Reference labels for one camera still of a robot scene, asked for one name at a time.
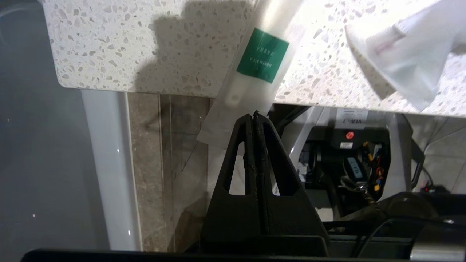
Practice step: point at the crumpled small white packet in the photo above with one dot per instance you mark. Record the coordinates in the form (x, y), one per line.
(411, 54)

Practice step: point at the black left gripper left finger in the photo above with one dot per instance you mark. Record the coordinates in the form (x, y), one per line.
(225, 214)

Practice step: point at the brown vanity cabinet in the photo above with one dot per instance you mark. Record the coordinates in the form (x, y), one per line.
(185, 163)

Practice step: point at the red emergency stop button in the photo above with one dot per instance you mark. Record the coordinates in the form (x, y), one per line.
(349, 135)

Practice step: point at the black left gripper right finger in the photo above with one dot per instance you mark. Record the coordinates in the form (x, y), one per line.
(291, 214)

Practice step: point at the robot base chassis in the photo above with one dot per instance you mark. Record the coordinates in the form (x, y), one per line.
(327, 153)

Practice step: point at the white bathtub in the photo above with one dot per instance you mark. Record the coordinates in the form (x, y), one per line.
(109, 163)

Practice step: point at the long toothbrush packet green label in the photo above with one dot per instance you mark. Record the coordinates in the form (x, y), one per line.
(262, 54)

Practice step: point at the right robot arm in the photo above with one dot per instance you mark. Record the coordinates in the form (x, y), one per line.
(407, 207)

